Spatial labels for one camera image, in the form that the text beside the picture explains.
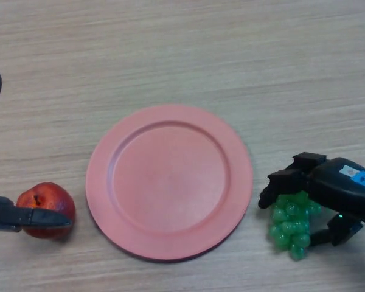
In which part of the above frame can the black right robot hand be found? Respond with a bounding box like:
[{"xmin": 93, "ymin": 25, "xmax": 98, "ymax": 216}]
[{"xmin": 257, "ymin": 151, "xmax": 365, "ymax": 248}]

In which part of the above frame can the red apple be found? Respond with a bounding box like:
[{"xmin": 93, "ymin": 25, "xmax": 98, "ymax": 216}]
[{"xmin": 16, "ymin": 182, "xmax": 77, "ymax": 240}]

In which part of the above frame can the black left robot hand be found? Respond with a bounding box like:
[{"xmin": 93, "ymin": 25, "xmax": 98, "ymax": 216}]
[{"xmin": 0, "ymin": 69, "xmax": 71, "ymax": 234}]

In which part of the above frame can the pink round plate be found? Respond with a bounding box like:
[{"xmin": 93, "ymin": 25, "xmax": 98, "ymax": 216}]
[{"xmin": 85, "ymin": 105, "xmax": 254, "ymax": 264}]

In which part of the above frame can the green grapes bunch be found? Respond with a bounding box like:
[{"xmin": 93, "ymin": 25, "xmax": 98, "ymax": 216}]
[{"xmin": 267, "ymin": 191, "xmax": 323, "ymax": 262}]

